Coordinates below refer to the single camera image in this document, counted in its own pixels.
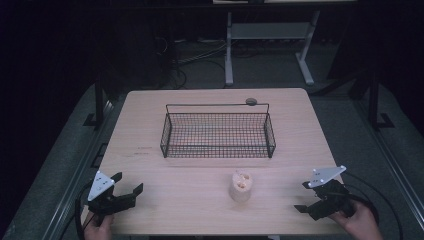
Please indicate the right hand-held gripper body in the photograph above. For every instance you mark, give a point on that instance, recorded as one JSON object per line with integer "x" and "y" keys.
{"x": 331, "y": 196}

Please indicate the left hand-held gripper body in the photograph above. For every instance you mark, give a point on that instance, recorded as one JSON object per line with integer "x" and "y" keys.
{"x": 99, "y": 186}

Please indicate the beige lotus root piece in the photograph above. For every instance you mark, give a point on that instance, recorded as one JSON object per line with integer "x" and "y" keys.
{"x": 240, "y": 188}

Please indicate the person's right hand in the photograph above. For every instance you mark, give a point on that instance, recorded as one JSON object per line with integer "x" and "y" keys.
{"x": 361, "y": 225}

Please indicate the person's left hand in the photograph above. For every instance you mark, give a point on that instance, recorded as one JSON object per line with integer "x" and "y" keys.
{"x": 98, "y": 229}

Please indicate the black metal stand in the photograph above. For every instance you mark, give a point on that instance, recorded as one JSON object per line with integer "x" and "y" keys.
{"x": 99, "y": 100}
{"x": 374, "y": 100}

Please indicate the small grey round object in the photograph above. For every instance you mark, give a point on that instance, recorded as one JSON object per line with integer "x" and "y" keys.
{"x": 251, "y": 101}

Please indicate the aluminium frame rail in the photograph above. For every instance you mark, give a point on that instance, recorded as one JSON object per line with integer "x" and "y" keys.
{"x": 78, "y": 173}
{"x": 393, "y": 166}

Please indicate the white metal desk frame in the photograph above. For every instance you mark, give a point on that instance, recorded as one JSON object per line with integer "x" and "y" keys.
{"x": 266, "y": 30}

